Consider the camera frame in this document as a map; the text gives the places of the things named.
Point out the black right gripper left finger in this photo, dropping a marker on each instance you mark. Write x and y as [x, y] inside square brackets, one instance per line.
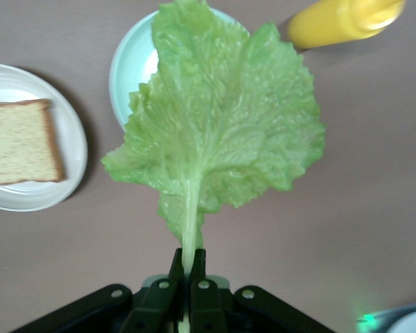
[152, 305]

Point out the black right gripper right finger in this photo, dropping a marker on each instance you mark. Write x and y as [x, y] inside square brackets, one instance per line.
[208, 305]

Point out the green lettuce leaf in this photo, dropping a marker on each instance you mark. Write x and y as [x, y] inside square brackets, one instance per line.
[222, 121]

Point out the light brown bread slice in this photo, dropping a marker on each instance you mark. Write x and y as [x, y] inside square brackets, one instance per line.
[17, 142]

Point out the yellow mustard squeeze bottle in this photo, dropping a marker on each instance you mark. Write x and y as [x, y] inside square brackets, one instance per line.
[333, 24]

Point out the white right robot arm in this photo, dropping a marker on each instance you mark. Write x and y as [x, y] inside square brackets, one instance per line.
[412, 324]

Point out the beige plate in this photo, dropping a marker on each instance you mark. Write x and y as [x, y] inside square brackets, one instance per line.
[27, 197]

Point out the mint green plate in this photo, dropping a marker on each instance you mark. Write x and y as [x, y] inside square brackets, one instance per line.
[135, 69]

